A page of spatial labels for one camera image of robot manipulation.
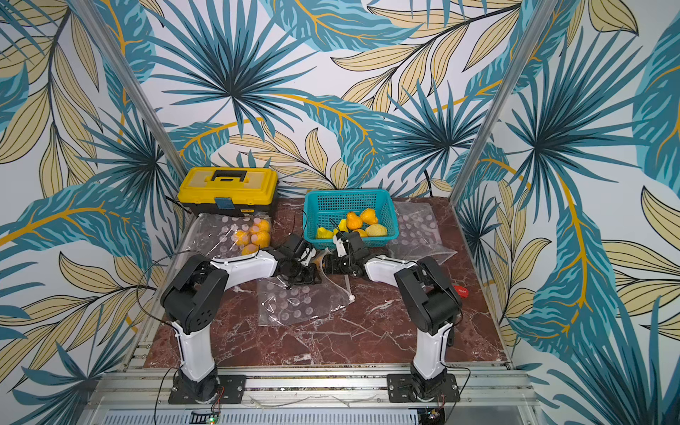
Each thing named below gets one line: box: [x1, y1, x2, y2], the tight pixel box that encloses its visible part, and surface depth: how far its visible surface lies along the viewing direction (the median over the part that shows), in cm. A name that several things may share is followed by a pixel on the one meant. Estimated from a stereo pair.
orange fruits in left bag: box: [233, 218, 271, 256], surface depth 101 cm
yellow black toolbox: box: [177, 166, 279, 216], surface depth 102 cm
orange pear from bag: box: [346, 210, 364, 231], surface depth 108 cm
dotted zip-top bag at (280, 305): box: [256, 247, 356, 326], surface depth 91 cm
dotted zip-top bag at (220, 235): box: [189, 212, 272, 259], surface depth 101 cm
